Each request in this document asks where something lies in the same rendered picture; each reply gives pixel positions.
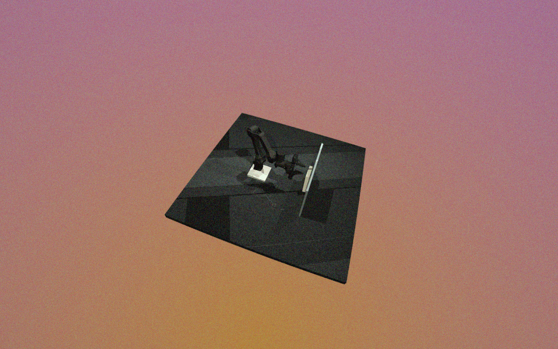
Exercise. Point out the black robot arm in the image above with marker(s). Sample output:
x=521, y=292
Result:
x=271, y=155

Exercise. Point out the beige picture frame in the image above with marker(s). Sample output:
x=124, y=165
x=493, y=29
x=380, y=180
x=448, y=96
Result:
x=307, y=179

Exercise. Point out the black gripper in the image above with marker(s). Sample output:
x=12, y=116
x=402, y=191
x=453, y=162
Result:
x=294, y=162

